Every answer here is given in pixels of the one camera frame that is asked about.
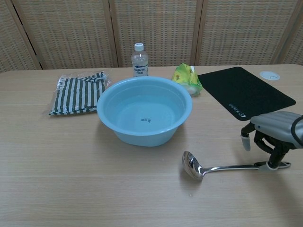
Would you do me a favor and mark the clear water bottle white cap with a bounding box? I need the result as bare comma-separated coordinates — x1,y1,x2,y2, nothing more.
131,43,149,78

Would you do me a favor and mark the woven rattan folding screen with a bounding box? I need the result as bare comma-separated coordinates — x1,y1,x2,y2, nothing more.
0,0,303,73

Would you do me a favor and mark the striped cloth in plastic bag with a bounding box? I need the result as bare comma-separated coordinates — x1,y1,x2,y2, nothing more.
48,71,112,117

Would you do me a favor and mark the white round grommet cover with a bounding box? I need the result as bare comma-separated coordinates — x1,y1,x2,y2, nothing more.
259,70,280,80

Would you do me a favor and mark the black mouse pad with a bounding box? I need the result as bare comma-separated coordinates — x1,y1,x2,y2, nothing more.
197,66,297,122

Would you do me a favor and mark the metal ladle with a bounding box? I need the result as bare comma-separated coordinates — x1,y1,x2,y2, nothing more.
182,150,292,182

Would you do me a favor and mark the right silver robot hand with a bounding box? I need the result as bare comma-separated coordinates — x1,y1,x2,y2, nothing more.
241,112,303,171

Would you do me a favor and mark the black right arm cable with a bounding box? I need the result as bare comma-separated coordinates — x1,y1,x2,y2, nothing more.
292,114,303,142

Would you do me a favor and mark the green yellow tissue pack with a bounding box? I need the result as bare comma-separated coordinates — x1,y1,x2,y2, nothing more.
171,62,203,97

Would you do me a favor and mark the light blue plastic bowl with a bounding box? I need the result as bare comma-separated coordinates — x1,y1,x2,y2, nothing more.
96,76,194,148

